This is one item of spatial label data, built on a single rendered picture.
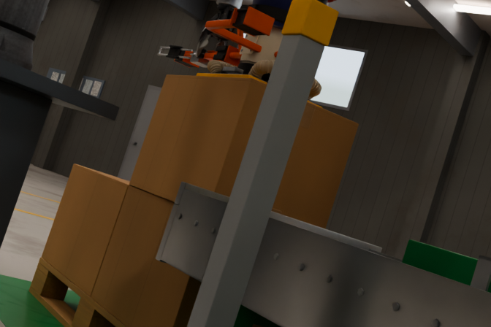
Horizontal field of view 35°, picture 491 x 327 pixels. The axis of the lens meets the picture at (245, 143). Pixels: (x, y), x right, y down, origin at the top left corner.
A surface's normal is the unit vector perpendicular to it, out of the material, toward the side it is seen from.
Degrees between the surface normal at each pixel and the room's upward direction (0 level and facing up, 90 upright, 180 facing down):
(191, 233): 90
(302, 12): 90
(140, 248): 90
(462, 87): 90
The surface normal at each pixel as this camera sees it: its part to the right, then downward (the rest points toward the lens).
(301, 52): 0.51, 0.10
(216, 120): -0.81, -0.31
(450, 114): -0.56, -0.25
